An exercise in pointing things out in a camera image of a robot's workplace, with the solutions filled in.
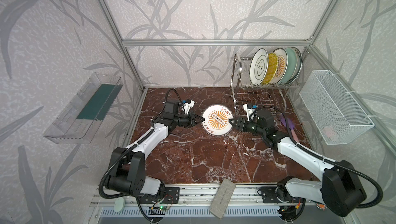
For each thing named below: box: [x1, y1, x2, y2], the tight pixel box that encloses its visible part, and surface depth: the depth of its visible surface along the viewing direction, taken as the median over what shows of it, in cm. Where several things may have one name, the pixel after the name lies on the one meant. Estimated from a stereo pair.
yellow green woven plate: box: [261, 52, 278, 86], surface depth 80 cm
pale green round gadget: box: [113, 196, 126, 213], surface depth 71 cm
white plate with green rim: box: [249, 48, 269, 86], surface depth 88 cm
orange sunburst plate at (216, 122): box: [201, 104, 235, 137], surface depth 83 cm
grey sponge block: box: [208, 178, 236, 220], surface depth 72 cm
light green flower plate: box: [279, 47, 298, 85], surface depth 80 cm
